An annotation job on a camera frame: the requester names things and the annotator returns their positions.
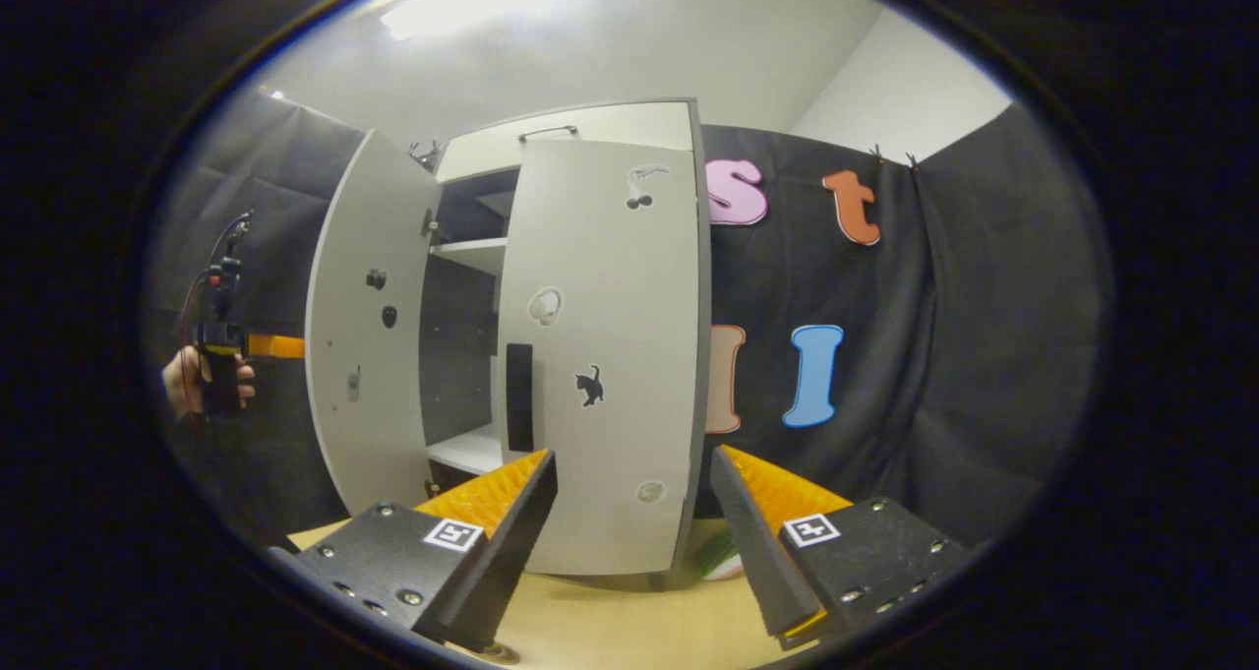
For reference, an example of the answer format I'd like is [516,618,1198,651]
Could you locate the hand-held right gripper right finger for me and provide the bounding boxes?
[710,444,970,651]

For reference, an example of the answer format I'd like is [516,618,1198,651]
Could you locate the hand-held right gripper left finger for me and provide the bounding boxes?
[270,449,559,654]

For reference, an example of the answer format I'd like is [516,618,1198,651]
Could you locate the white cabinet door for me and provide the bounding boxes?
[495,137,711,578]
[304,127,446,525]

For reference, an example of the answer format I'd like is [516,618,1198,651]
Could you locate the white and grey cabinet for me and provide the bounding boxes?
[423,97,714,592]

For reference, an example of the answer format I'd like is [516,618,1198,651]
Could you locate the white cabinet shelf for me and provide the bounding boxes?
[425,424,505,477]
[429,237,509,277]

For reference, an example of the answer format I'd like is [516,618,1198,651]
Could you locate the white cabinet drawer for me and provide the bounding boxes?
[436,99,697,184]

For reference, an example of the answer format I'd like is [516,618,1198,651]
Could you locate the green and white object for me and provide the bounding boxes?
[691,524,746,582]

